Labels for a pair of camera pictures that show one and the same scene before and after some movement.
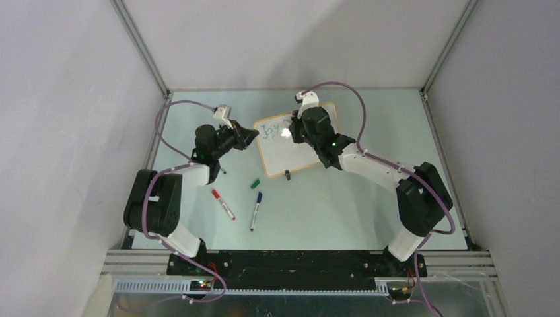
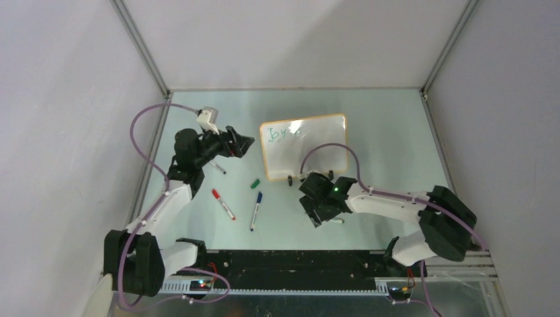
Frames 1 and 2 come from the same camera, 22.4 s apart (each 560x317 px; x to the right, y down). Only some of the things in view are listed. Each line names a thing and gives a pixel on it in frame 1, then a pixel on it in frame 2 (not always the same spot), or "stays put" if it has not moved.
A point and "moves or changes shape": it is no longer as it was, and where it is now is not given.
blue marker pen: (258, 201) stays put
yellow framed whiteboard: (280, 154) moves or changes shape
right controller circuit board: (400, 293) stays put
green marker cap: (255, 183) stays put
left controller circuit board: (199, 285) stays put
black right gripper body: (300, 133) -> (324, 211)
